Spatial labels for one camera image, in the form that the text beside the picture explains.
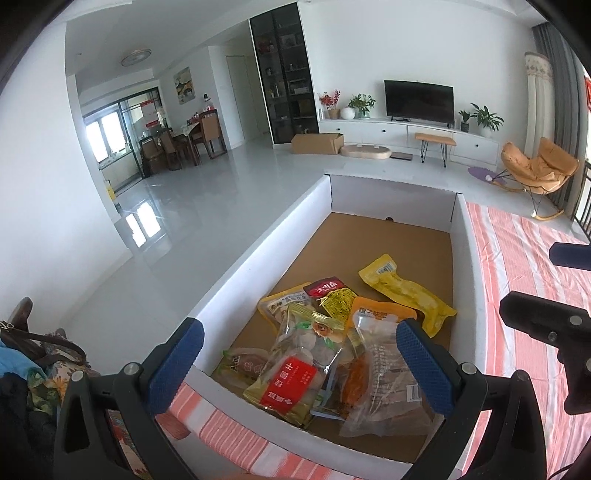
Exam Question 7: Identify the black glass display cabinet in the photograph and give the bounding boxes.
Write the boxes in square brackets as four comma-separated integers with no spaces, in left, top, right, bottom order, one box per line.
[249,2,321,147]

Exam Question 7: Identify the white television cabinet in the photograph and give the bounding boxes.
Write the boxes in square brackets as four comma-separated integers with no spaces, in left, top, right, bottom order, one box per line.
[318,117,504,168]

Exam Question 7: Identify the black flat television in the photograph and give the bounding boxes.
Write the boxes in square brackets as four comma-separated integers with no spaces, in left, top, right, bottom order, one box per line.
[383,79,456,126]

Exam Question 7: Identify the floral cloth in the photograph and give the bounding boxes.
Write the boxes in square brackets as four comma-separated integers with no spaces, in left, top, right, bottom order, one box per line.
[27,350,94,409]

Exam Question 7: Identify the orange rocking chair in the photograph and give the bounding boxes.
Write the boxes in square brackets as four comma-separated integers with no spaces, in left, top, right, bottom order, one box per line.
[499,137,581,220]

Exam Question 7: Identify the brown cardboard box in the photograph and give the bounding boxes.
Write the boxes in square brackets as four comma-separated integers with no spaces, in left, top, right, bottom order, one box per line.
[290,132,345,156]

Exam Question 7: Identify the green plant beside white vase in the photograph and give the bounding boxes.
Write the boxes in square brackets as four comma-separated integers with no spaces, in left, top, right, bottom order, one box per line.
[346,93,376,120]

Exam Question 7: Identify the orange and white snack packet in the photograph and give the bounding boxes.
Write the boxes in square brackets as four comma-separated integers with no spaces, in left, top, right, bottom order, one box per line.
[346,297,417,343]

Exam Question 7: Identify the white cardboard box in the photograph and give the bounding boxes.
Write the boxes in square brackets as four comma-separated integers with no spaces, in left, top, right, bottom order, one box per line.
[182,174,479,465]

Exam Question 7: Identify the white standing air conditioner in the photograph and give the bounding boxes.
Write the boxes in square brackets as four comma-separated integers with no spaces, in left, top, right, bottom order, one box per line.
[525,51,555,154]

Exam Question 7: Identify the wooden bench with black legs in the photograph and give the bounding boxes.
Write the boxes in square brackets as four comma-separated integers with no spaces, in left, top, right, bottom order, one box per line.
[414,132,457,168]

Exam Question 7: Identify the dining table with chairs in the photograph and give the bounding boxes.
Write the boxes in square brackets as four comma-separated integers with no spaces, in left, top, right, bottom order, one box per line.
[138,110,228,179]

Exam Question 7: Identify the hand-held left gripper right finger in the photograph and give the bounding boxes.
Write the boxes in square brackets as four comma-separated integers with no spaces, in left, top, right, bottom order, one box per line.
[396,318,549,480]

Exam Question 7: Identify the orange striped tablecloth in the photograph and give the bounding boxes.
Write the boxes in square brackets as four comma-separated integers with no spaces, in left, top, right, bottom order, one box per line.
[154,200,591,480]

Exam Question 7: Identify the yellow printed red-topped packet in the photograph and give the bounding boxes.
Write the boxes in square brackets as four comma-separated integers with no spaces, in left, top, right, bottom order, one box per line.
[303,275,356,331]

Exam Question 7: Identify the brown handbag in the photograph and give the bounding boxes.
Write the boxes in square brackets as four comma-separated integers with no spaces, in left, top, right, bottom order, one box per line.
[0,296,89,371]

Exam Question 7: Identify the grey curtain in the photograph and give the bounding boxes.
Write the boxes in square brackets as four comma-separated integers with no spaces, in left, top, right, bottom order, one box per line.
[531,22,588,209]

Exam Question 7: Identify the brown snack packet green end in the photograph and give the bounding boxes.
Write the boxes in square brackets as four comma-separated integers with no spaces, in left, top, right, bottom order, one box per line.
[213,346,270,387]

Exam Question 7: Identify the white interior door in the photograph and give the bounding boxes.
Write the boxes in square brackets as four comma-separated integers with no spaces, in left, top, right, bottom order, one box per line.
[226,55,248,144]

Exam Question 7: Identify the plain yellow snack packet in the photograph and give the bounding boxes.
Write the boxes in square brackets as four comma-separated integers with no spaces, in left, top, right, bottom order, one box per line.
[359,253,458,337]

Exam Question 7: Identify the blue cloth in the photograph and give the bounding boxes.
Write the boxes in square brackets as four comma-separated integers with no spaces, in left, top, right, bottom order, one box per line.
[0,345,38,377]

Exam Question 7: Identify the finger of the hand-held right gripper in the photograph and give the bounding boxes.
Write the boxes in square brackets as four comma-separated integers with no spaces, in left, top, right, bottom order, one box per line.
[549,243,591,271]
[499,291,591,346]

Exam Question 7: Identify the round purple rug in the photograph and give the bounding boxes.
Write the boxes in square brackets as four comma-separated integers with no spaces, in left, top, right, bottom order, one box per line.
[467,165,502,184]

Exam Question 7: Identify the clear packet with orange meat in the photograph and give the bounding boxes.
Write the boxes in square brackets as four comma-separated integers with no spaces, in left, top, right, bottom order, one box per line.
[322,354,371,419]

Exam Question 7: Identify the clear packet with red label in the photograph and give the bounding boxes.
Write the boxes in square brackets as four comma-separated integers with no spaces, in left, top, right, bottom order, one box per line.
[243,304,345,428]

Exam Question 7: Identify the clear yellow-edged snack packet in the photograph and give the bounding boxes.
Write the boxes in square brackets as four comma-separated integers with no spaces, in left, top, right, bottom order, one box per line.
[257,294,315,325]

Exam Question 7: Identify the red flowers in vase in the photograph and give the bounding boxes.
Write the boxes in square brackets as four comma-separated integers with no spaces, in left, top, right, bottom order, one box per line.
[319,89,343,120]

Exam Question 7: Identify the beige oval floor board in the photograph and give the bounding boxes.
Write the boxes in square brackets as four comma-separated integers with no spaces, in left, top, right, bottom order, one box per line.
[339,143,393,162]

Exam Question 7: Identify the clear walnut snack packet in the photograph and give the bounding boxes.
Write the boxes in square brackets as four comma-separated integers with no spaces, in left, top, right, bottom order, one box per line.
[339,318,435,439]

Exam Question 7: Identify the glass sliding door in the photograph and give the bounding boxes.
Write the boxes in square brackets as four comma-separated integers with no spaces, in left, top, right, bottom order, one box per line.
[82,87,168,195]

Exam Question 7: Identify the dark wooden slatted chair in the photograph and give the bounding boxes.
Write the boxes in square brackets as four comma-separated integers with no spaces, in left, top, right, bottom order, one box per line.
[570,159,591,241]

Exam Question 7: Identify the large green potted plant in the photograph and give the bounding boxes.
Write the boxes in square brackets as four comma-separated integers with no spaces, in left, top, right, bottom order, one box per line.
[469,104,505,137]

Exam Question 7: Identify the framed wall painting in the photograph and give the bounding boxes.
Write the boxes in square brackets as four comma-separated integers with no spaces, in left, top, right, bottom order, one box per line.
[173,66,194,103]

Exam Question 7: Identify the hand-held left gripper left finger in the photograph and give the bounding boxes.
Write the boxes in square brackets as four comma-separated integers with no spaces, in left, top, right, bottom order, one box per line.
[54,316,205,480]

